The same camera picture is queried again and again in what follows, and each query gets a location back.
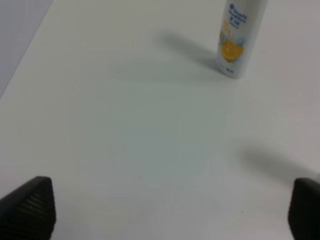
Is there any white shampoo bottle blue cap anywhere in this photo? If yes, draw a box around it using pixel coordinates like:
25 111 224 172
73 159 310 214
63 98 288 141
217 0 268 79

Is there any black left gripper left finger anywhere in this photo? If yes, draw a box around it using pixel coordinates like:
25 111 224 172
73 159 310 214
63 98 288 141
0 176 57 240

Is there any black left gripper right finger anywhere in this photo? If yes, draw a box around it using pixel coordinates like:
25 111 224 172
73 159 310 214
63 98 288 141
288 178 320 240

